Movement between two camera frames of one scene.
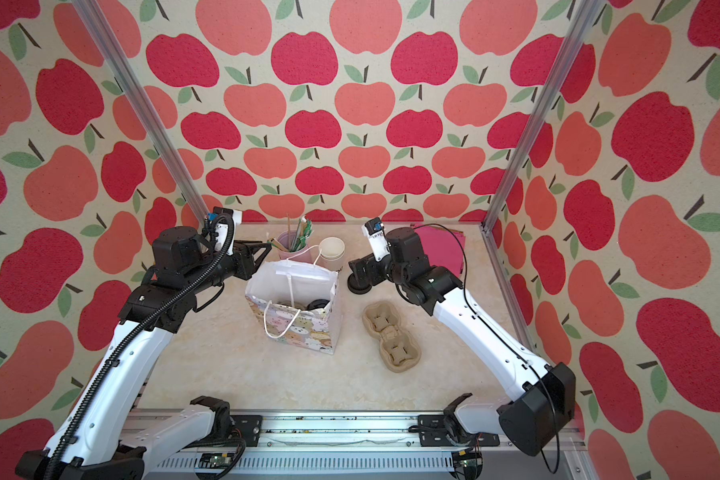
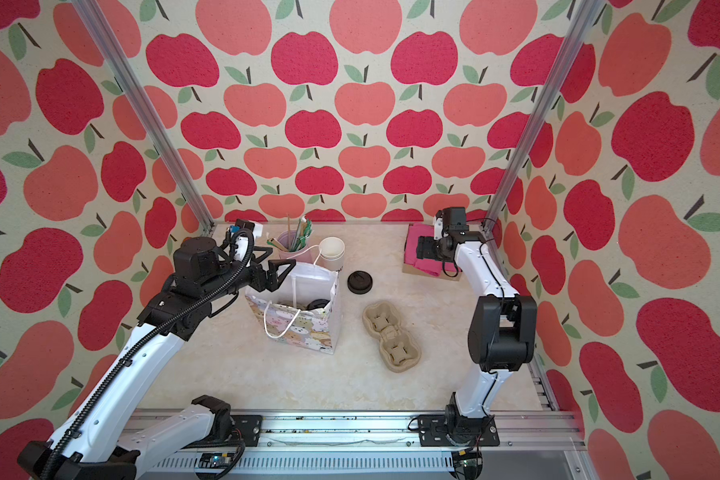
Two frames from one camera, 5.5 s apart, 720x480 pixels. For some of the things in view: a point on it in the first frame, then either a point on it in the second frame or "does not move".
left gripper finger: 251,264 → 261,283
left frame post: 106,42 does not move
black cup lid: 317,304 does not move
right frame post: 576,34 does not move
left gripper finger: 257,249 → 275,263
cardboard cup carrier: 381,320 does not move
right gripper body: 377,271 → 431,248
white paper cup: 332,251 does not move
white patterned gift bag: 296,302 does not move
